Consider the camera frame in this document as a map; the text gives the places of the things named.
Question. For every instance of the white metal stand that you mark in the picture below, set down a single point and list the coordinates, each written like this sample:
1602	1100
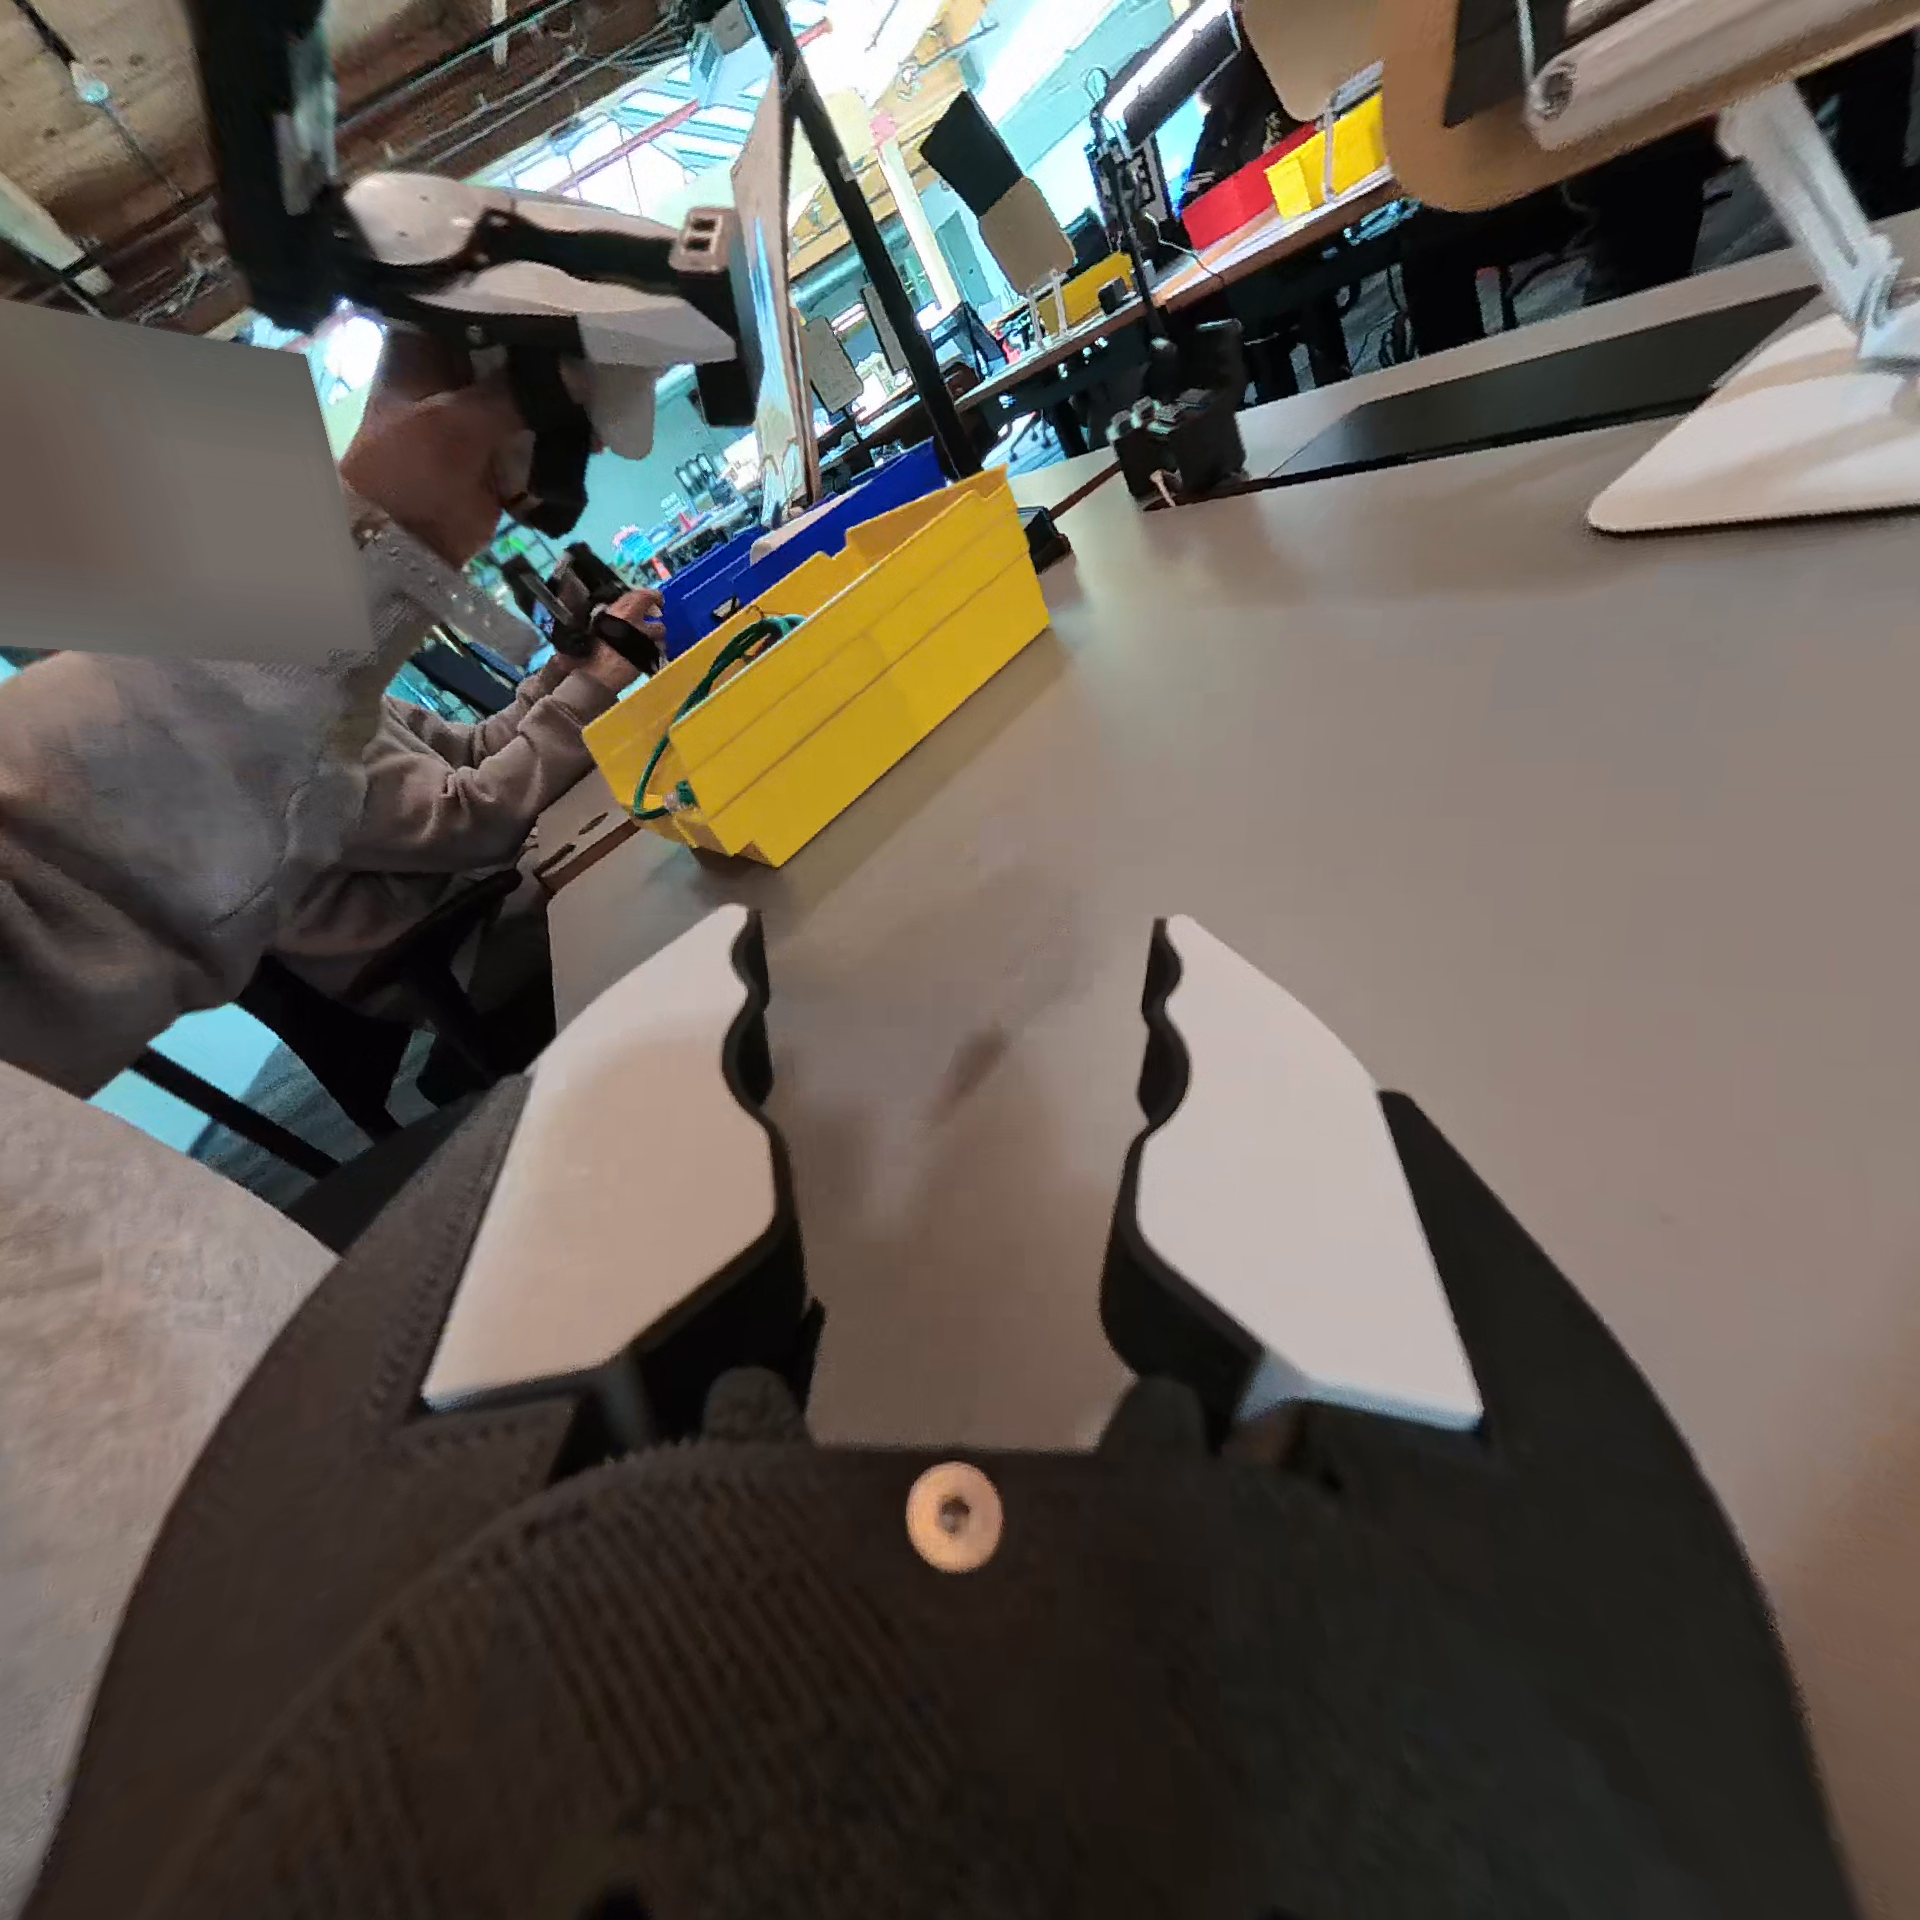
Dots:
1770	452

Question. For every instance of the small yellow bin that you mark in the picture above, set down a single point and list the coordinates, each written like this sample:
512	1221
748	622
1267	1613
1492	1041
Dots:
1335	158
1085	294

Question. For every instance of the small red bin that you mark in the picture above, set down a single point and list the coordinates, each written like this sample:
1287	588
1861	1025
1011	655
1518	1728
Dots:
1237	201

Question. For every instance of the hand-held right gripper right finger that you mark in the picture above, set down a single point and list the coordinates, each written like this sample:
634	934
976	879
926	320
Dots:
1290	1200

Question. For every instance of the person's left forearm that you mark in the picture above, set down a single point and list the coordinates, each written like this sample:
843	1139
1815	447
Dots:
120	840

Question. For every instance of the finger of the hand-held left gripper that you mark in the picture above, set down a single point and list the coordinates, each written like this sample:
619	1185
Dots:
421	211
629	324

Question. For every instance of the long work table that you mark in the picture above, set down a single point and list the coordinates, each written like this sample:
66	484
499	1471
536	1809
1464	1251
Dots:
1277	263

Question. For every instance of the small black box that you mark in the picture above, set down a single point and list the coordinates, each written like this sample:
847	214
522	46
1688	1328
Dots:
1045	541

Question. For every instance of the black slanted pole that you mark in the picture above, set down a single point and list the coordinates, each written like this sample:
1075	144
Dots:
839	182

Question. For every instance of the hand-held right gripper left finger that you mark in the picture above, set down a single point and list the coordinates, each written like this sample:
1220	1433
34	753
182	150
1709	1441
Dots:
615	1200

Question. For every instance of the large yellow plastic bin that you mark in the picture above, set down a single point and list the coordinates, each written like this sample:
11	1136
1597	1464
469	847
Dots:
870	675

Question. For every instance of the black and wood panel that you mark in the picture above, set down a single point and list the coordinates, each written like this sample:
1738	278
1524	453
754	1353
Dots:
1306	60
1004	211

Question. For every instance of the black desk lamp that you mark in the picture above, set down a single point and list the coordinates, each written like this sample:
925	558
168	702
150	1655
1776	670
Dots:
1172	76

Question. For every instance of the paper covered board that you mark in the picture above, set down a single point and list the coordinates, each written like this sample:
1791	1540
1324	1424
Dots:
774	300

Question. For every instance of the person's left hand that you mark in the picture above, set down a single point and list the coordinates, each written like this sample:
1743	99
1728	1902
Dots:
436	465

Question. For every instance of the black pole clamp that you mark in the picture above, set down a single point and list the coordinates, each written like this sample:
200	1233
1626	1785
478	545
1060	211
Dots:
1186	441

